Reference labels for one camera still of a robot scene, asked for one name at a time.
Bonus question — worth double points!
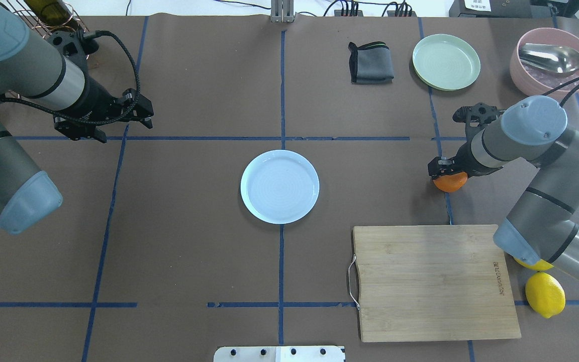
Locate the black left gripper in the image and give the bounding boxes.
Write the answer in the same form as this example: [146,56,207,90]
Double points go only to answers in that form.
[53,88,154,143]

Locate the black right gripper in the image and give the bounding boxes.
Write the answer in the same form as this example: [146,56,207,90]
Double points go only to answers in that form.
[428,144,501,179]

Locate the orange mandarin fruit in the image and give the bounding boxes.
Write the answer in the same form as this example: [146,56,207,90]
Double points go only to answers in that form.
[433,172,469,193]

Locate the light blue plate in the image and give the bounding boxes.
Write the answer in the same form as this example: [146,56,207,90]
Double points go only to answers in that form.
[240,149,320,225]

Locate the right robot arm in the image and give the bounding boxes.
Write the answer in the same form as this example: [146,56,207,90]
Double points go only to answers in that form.
[428,96,579,281]

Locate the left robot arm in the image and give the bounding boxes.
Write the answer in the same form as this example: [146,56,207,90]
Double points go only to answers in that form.
[0,1,154,235]

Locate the light green plate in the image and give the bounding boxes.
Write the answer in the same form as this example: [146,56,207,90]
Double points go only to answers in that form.
[412,34,481,92]

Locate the pink bowl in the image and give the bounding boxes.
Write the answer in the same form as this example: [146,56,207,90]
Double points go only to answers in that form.
[509,27,579,96]

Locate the bamboo cutting board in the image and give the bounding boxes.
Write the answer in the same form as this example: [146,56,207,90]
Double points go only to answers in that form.
[352,225,521,343]

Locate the upper yellow lemon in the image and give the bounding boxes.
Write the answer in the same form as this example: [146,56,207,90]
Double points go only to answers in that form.
[514,256,554,272]

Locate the yellow lemon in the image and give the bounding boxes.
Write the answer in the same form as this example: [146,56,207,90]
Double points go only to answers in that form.
[514,256,554,272]
[524,271,566,319]

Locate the grey folded cloth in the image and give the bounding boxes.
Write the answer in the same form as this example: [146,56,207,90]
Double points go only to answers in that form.
[348,41,395,84]

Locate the steel ice scoop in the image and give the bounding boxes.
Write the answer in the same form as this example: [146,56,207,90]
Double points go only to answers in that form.
[518,43,579,76]

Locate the lower yellow lemon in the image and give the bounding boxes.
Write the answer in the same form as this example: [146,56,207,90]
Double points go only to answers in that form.
[524,271,566,319]

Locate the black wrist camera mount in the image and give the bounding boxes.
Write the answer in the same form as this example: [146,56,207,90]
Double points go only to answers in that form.
[452,103,504,141]

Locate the copper wire bottle rack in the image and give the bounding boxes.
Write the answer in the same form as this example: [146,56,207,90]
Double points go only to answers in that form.
[0,0,100,71]

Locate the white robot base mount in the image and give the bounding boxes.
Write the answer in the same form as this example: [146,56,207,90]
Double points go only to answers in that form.
[213,345,346,361]

